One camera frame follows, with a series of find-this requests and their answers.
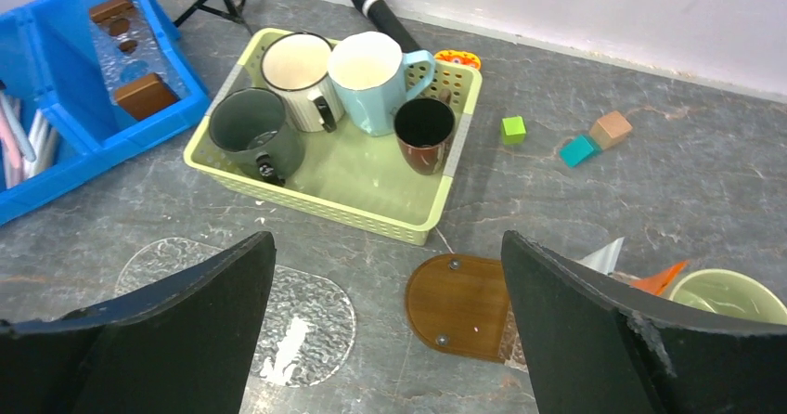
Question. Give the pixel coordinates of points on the orange small object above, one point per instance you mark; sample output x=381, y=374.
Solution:
x=459, y=57

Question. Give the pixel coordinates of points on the clear oval acrylic tray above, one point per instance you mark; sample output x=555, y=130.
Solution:
x=309, y=324

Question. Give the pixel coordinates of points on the black microphone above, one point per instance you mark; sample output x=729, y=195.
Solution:
x=385, y=21

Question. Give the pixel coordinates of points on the green cube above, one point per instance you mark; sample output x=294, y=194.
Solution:
x=513, y=130

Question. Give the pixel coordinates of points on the dark brown cup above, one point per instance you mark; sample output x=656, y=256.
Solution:
x=424, y=127

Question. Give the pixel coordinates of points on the pale green ribbed mug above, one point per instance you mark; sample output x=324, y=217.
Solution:
x=728, y=293

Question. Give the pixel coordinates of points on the bundle of toothbrushes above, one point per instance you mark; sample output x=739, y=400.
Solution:
x=25, y=152

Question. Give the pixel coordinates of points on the orange toothpaste tube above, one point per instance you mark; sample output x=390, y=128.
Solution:
x=658, y=283

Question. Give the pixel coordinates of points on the cream mug brown rim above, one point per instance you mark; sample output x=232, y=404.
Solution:
x=295, y=67

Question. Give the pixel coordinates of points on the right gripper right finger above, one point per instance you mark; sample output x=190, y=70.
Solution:
x=593, y=344

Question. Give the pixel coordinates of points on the light blue mug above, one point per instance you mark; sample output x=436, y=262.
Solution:
x=373, y=78

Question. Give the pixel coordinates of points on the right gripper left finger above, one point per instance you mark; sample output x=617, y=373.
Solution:
x=183, y=344

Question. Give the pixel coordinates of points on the dark grey mug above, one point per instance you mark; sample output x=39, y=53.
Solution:
x=251, y=127

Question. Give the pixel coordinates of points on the clear textured toothbrush holder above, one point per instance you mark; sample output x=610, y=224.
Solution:
x=510, y=348

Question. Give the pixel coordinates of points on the brown oval wooden tray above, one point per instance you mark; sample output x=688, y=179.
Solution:
x=458, y=304

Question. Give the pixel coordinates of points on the teal block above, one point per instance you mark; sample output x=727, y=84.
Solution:
x=579, y=150

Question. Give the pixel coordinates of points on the pale green plastic basket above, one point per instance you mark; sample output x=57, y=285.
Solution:
x=355, y=179

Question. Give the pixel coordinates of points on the brown wooden block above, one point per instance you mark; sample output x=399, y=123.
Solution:
x=610, y=129

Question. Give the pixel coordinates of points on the white toothpaste tube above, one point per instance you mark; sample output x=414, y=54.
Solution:
x=604, y=260

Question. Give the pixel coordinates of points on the blue plastic divided bin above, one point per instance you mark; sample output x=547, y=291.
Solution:
x=48, y=60

